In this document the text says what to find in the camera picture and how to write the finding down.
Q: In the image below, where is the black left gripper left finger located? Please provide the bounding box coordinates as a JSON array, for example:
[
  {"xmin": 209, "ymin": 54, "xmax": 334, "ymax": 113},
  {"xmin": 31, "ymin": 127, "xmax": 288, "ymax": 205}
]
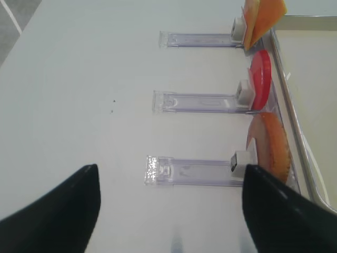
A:
[{"xmin": 1, "ymin": 164, "xmax": 101, "ymax": 252}]

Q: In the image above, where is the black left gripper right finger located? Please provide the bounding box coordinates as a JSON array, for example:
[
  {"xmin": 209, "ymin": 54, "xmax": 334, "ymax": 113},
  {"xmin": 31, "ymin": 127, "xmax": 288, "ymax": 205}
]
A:
[{"xmin": 242, "ymin": 164, "xmax": 336, "ymax": 252}]

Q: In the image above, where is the right orange cheese slice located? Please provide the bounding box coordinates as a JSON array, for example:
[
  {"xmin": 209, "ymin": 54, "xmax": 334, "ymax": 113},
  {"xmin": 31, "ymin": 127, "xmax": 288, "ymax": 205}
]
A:
[{"xmin": 250, "ymin": 0, "xmax": 287, "ymax": 47}]

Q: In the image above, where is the orange cheese slice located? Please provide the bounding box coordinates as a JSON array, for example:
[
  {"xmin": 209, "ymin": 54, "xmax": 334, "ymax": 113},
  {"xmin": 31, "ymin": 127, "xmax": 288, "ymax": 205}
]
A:
[
  {"xmin": 250, "ymin": 0, "xmax": 287, "ymax": 47},
  {"xmin": 243, "ymin": 0, "xmax": 260, "ymax": 51}
]

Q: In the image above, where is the left orange cheese slice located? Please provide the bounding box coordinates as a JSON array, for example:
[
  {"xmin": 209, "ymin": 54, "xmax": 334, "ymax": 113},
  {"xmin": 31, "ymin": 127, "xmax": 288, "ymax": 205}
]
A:
[{"xmin": 243, "ymin": 0, "xmax": 260, "ymax": 51}]

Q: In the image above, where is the standing bun half left side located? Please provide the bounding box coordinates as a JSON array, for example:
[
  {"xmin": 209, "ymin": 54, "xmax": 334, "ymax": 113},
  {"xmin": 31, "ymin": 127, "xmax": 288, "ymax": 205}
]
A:
[{"xmin": 246, "ymin": 112, "xmax": 291, "ymax": 183}]

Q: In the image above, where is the long clear strip left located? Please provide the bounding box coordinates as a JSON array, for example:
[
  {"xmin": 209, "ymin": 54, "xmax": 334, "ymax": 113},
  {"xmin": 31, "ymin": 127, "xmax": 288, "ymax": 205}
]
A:
[{"xmin": 260, "ymin": 31, "xmax": 302, "ymax": 196}]

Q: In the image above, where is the clear bun holder rail left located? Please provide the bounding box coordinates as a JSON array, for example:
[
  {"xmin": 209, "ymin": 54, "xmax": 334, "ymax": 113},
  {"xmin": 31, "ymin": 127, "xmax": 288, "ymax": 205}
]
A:
[{"xmin": 144, "ymin": 151, "xmax": 257, "ymax": 187}]

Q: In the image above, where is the clear tomato holder rail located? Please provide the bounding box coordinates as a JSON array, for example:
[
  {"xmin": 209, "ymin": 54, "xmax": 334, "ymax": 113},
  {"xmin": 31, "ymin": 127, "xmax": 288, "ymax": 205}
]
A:
[{"xmin": 152, "ymin": 80, "xmax": 257, "ymax": 114}]

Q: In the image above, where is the clear cheese holder rail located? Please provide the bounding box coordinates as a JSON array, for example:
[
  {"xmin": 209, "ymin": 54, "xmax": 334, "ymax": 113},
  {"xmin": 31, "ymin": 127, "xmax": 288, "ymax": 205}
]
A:
[{"xmin": 158, "ymin": 16, "xmax": 247, "ymax": 48}]

